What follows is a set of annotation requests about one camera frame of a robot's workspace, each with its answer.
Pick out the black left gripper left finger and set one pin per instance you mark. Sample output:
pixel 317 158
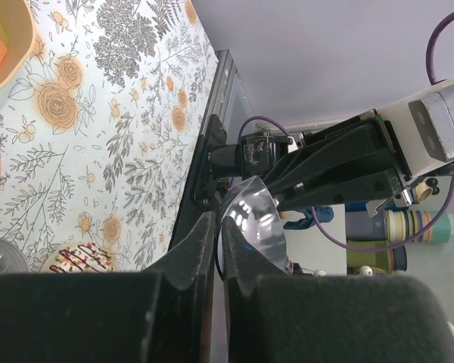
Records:
pixel 161 314

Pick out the beige gummy candy tray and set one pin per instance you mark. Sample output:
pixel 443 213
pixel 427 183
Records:
pixel 17 34

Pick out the aluminium frame rail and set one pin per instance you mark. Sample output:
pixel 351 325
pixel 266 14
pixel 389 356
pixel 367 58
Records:
pixel 227 98

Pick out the clear glass jar lid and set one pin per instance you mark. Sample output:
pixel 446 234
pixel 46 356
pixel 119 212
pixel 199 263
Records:
pixel 12 261

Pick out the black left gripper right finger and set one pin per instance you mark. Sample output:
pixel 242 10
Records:
pixel 276 317

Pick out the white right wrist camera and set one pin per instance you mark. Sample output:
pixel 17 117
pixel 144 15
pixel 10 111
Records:
pixel 423 124

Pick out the small donut decorated tin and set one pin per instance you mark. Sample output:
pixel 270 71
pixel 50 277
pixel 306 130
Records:
pixel 79 258

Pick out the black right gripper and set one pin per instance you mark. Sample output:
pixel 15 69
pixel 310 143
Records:
pixel 356 160

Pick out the stacked tape rolls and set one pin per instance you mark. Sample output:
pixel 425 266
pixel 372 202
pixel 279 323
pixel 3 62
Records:
pixel 391 227

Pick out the floral patterned table mat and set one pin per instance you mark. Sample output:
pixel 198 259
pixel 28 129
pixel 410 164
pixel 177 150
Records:
pixel 98 128

